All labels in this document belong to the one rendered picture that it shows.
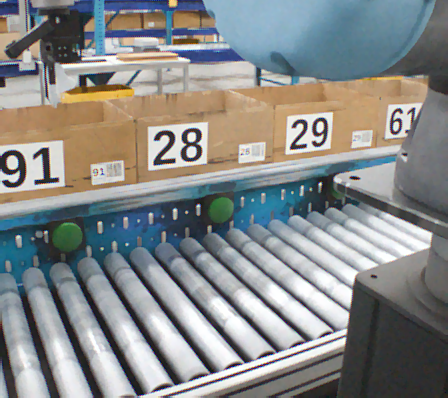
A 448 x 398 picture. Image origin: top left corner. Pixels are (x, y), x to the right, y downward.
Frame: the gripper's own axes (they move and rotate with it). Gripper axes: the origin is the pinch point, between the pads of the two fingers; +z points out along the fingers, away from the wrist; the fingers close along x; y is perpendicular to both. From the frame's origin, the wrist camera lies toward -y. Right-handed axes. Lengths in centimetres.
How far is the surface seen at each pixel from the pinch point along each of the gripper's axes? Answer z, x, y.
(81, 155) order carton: 13.6, -0.3, 6.4
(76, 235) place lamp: 29.9, -8.1, 2.1
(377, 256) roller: 37, -36, 67
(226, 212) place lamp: 31, -8, 41
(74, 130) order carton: 7.5, -0.3, 5.2
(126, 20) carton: 18, 870, 281
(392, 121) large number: 15, 0, 104
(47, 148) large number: 10.9, -0.5, -1.4
